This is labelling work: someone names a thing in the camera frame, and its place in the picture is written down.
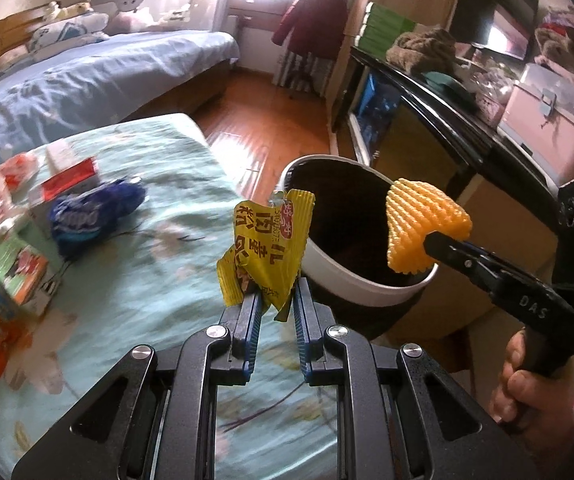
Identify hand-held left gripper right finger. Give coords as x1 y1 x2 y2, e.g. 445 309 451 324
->
292 277 542 480

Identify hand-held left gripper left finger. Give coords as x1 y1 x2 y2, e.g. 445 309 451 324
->
12 287 272 480

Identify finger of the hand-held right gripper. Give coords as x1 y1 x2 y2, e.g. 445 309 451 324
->
423 230 502 306

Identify orange foam fruit net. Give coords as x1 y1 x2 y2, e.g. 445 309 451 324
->
386 178 472 275

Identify white rimmed black waste bin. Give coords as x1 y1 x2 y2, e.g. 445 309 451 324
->
277 156 442 341

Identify yellow snack wrapper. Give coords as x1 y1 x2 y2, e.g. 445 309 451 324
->
216 189 316 323

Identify red white small box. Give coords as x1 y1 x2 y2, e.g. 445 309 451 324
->
39 140 102 201

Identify person's right hand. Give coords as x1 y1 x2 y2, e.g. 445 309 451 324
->
489 329 574 436

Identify black television cabinet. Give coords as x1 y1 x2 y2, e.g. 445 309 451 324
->
332 45 568 206

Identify pink storage box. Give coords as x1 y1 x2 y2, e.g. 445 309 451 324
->
496 62 574 187

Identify green hat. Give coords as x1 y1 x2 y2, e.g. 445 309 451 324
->
424 71 474 99

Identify blue box in cabinet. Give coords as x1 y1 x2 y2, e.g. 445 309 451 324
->
358 72 398 135

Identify blue snack wrapper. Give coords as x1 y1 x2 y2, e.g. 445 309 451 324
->
49 177 148 261

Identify brown fuzzy cloth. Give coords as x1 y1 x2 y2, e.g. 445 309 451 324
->
386 27 458 77

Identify flat screen television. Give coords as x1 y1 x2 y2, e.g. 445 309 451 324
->
451 0 541 64

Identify green printed carton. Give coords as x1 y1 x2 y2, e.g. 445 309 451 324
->
0 235 62 317

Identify white pale green box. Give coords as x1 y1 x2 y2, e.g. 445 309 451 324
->
14 192 60 243

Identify clothes rack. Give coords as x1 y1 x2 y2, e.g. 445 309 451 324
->
277 50 328 97

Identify dark red coat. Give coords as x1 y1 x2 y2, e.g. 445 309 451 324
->
272 0 350 57

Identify bed with blue duvet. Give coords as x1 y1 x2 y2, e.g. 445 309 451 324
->
0 29 242 173

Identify grey window desk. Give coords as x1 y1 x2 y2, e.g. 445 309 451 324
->
229 0 298 28

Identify blue patterned pillow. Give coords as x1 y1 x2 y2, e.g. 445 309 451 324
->
27 10 112 55

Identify white pillow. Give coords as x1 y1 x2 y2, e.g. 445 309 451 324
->
0 44 35 72

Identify plush toys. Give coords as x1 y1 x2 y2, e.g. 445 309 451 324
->
41 0 95 23

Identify grey crib rail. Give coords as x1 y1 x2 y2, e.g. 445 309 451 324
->
89 0 231 37

